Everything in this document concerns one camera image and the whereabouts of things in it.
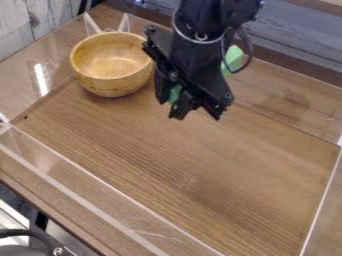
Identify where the black metal table bracket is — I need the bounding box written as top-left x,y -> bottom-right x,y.
28,210 -> 77,256

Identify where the brown wooden bowl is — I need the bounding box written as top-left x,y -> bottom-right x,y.
69,31 -> 153,98

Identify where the black cable bottom left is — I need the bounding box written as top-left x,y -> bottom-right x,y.
0,228 -> 45,256

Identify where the green rectangular block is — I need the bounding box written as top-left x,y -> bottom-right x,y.
168,45 -> 244,104

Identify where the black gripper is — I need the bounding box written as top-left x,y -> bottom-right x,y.
143,0 -> 263,120

